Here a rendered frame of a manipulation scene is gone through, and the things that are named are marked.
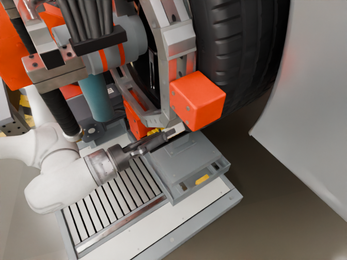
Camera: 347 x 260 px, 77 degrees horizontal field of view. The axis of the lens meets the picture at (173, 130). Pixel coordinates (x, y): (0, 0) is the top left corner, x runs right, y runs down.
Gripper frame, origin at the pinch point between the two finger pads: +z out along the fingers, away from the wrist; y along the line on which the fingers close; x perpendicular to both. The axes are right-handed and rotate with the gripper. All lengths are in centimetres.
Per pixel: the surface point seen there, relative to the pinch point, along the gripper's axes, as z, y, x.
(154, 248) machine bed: -20, -29, -50
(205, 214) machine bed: 9, -29, -50
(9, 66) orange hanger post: -38, -45, 45
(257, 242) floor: 24, -18, -72
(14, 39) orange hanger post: -31, -39, 51
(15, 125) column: -54, -83, 26
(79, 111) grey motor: -21, -51, 19
